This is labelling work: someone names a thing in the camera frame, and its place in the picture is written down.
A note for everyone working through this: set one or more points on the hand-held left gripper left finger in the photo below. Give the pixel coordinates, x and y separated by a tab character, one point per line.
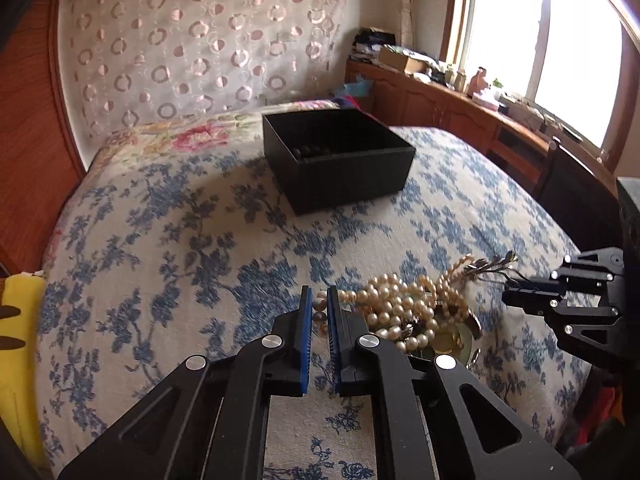
305	345

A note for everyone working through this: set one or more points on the circle pattern wall curtain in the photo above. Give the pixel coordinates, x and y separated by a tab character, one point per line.
200	50

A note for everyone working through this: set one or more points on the tissue box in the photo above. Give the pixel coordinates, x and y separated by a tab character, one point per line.
486	100

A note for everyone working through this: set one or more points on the pile of dark clutter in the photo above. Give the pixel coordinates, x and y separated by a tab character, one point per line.
372	42

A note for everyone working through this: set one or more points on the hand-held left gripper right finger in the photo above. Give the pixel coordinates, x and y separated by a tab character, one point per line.
334	345

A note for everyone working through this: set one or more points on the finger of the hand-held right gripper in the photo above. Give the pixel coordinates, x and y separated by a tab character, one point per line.
575	317
585	265

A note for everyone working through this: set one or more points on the yellow plush toy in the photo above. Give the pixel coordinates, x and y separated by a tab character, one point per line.
17	360

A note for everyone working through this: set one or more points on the cardboard box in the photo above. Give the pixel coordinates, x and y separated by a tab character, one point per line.
400	60

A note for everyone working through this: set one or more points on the pink figurine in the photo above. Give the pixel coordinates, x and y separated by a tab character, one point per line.
481	80

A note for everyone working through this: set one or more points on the black jewelry box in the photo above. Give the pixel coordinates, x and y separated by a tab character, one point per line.
345	180

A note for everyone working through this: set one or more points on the blue plastic bag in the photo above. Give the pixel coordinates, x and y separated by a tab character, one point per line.
357	89

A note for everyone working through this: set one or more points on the blue floral blanket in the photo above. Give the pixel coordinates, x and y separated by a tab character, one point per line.
175	260

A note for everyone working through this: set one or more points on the silver leaf brooch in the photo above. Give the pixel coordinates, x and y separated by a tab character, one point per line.
487	262

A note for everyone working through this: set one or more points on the window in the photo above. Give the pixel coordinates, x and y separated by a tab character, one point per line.
550	35

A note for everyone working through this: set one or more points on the wooden cabinet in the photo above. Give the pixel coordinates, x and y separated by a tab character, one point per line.
450	115

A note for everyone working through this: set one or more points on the pink floral quilt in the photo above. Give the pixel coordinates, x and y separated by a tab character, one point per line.
200	135

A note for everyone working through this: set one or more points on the small white bottle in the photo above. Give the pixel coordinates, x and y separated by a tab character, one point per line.
462	81

